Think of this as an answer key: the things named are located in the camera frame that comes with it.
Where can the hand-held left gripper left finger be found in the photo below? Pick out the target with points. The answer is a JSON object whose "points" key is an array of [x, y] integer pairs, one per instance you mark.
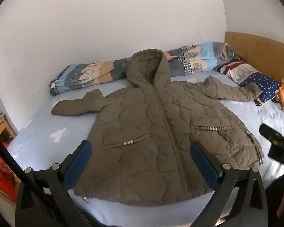
{"points": [[79, 163]]}

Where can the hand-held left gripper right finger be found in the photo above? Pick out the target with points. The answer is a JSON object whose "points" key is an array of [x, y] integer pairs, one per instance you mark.
{"points": [[203, 163]]}

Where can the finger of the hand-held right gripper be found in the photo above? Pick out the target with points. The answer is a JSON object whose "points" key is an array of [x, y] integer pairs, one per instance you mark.
{"points": [[273, 133]]}

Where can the olive quilted hooded jacket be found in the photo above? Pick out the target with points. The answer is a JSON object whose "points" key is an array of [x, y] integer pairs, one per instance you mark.
{"points": [[142, 123]]}

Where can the light blue cloud bed sheet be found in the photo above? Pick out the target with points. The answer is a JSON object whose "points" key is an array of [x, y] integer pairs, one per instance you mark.
{"points": [[47, 127]]}

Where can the star and stripe patterned pillow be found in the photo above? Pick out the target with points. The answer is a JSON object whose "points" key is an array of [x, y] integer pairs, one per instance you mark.
{"points": [[255, 75]]}

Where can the wooden headboard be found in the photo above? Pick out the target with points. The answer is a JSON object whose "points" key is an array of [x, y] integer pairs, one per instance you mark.
{"points": [[262, 52]]}

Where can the red plastic bag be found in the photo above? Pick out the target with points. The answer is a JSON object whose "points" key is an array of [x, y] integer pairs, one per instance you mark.
{"points": [[1, 175]]}

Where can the wooden shelf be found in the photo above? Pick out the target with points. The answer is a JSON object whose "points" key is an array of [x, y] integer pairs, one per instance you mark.
{"points": [[4, 128]]}

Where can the rolled patchwork cartoon quilt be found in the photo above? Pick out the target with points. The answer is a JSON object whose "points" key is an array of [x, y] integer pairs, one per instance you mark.
{"points": [[104, 72]]}

